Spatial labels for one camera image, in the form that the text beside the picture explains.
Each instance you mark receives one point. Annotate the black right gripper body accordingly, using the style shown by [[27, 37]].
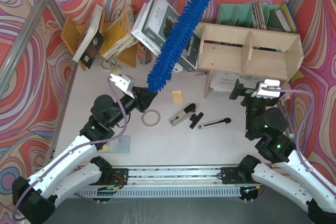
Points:
[[248, 93]]

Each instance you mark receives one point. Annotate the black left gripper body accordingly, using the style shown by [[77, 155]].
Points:
[[140, 99]]

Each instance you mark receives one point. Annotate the white black utility knife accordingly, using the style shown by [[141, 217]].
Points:
[[214, 123]]

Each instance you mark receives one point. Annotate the black plastic clip piece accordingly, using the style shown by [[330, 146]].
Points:
[[195, 118]]

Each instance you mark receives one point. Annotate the blue fluffy duster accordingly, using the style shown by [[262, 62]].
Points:
[[175, 43]]

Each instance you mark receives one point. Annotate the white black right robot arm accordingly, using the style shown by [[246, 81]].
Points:
[[307, 187]]

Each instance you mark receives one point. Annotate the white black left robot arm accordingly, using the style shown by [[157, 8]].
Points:
[[79, 165]]

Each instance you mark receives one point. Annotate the light wooden bookshelf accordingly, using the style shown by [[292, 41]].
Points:
[[251, 52]]

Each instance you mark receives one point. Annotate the white spiral notebook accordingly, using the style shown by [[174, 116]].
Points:
[[225, 82]]

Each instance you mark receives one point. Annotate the pink pig figure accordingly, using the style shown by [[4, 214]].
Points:
[[287, 95]]

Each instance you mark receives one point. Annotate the yellow sticky note pad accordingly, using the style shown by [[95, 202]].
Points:
[[177, 96]]

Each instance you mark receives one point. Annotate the pencil holder with pens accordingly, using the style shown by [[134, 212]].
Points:
[[143, 54]]

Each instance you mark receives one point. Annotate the brass padlock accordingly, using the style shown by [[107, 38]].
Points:
[[110, 65]]

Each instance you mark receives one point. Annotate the grey black stapler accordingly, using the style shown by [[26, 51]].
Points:
[[186, 113]]

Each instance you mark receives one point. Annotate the blue yellow calculator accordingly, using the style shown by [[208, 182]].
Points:
[[119, 145]]

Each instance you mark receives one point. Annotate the yellow worn book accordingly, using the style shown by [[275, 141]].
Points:
[[118, 37]]

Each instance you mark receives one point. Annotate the green desk organizer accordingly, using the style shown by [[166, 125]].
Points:
[[243, 15]]

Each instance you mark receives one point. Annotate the white book black cover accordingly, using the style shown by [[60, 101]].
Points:
[[90, 39]]

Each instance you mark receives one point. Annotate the blue yellow book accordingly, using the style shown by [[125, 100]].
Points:
[[284, 13]]

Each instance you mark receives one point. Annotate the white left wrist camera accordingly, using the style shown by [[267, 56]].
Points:
[[124, 82]]

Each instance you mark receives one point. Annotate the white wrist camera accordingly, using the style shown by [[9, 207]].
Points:
[[268, 89], [124, 82]]

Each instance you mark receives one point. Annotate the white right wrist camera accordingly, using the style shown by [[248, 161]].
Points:
[[268, 89]]

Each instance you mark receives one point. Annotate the aluminium mounting rail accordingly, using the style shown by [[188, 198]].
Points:
[[173, 175]]

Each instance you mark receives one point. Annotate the aluminium frame post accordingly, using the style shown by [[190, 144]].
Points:
[[20, 43]]

